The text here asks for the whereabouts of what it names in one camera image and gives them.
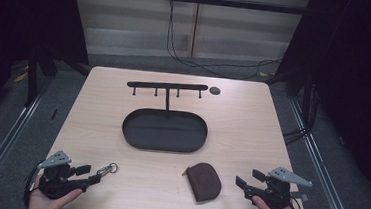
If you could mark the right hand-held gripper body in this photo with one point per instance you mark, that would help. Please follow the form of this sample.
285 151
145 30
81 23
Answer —
275 195

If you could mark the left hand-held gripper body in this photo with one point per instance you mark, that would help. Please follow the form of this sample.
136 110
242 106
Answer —
55 181

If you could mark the brown leather pouch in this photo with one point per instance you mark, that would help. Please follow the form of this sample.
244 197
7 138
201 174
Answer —
204 183

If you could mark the black oval tray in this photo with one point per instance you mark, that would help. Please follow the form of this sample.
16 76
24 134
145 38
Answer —
164 131

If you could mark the person's left hand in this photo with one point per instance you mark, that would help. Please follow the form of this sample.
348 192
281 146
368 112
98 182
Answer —
48 205

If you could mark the small black floor object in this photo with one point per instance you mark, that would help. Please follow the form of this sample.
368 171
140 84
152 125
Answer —
54 114

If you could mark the round black disc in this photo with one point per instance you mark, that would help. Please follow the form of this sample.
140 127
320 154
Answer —
214 90

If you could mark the black metal stand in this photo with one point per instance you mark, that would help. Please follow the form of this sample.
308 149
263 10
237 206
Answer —
31 79

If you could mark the dark curtain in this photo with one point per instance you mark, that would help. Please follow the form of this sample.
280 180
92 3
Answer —
22 21
360 64

